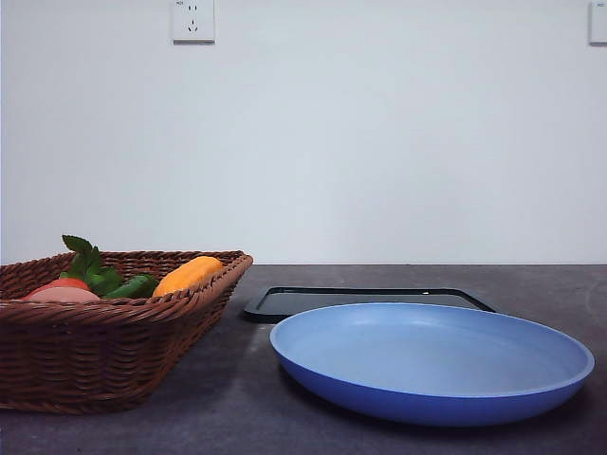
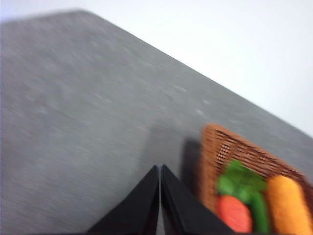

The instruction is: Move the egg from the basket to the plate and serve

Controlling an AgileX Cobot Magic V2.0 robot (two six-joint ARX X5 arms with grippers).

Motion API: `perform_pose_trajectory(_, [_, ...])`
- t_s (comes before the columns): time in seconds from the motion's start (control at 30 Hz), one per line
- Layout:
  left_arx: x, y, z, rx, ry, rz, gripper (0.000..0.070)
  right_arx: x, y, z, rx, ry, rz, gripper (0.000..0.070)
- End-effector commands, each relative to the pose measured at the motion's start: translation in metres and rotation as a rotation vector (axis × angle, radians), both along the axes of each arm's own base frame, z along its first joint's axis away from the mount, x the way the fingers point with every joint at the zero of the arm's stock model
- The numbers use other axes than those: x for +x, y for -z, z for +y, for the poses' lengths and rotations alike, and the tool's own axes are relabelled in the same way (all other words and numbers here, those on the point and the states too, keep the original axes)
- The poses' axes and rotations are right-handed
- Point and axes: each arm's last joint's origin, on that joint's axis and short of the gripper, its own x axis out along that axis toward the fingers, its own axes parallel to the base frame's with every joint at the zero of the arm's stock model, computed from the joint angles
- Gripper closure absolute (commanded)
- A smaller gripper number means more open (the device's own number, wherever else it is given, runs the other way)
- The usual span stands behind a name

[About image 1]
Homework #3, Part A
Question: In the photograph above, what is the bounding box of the blue round plate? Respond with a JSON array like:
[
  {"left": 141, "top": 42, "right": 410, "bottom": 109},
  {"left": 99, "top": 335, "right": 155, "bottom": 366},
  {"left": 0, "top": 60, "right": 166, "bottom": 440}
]
[{"left": 269, "top": 302, "right": 596, "bottom": 428}]

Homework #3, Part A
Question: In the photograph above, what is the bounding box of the brown wicker basket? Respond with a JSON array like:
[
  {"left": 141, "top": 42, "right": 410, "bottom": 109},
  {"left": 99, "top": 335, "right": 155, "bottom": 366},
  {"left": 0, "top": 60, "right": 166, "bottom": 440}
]
[{"left": 0, "top": 250, "right": 253, "bottom": 413}]

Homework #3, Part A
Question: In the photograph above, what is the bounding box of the black rectangular tray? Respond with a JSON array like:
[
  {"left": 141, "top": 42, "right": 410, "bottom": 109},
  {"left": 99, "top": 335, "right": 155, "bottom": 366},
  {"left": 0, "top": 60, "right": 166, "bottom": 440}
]
[{"left": 245, "top": 286, "right": 497, "bottom": 323}]

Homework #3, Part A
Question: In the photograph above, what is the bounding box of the yellow corn cob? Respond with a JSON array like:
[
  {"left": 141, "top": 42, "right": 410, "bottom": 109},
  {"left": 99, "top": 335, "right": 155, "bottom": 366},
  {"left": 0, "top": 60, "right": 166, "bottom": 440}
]
[{"left": 153, "top": 256, "right": 224, "bottom": 297}]

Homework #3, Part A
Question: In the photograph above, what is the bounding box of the green pepper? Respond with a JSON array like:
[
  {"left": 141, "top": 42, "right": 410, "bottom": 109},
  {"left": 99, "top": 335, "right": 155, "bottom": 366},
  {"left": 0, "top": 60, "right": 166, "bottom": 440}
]
[{"left": 103, "top": 275, "right": 158, "bottom": 299}]

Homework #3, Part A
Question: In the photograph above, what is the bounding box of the red carrot with green leaves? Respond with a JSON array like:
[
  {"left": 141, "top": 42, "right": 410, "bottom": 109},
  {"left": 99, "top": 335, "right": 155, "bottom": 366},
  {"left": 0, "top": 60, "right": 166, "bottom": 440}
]
[{"left": 22, "top": 235, "right": 122, "bottom": 300}]

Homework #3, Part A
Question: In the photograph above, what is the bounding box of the white wall socket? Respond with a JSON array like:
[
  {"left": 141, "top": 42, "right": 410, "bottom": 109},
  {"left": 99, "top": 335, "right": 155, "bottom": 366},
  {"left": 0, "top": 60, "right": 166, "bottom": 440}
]
[{"left": 173, "top": 0, "right": 215, "bottom": 46}]

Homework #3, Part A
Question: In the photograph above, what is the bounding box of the white wall switch plate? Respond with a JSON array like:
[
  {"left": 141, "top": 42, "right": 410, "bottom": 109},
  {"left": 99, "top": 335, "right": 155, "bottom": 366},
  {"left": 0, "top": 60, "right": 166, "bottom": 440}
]
[{"left": 590, "top": 1, "right": 607, "bottom": 43}]

